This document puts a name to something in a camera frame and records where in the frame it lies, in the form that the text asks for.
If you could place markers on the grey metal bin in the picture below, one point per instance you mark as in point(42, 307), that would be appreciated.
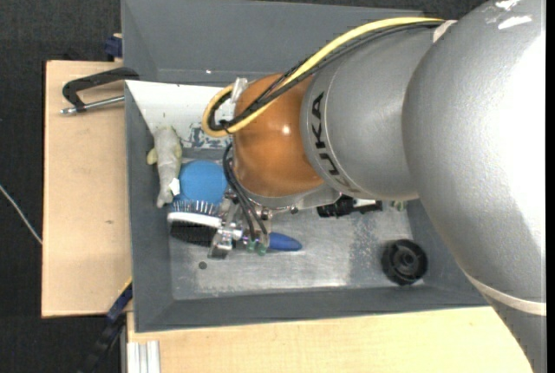
point(303, 271)

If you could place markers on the black round ribbed knob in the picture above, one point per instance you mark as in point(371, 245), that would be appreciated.
point(404, 262)

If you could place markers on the black cylinder on white bracket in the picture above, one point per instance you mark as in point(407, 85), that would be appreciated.
point(342, 207)

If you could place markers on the pale wood flat board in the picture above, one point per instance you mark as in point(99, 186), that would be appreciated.
point(82, 198)

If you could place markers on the grey-green plush toy animal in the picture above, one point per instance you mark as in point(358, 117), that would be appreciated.
point(168, 159)

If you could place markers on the blue pointed marker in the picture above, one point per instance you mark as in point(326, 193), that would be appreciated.
point(284, 242)

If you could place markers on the black and white brush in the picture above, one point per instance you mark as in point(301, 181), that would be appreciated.
point(191, 228)

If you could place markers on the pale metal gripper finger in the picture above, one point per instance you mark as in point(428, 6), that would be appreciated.
point(222, 242)
point(228, 217)

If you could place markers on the blue ball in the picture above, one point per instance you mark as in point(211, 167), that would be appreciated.
point(201, 182)

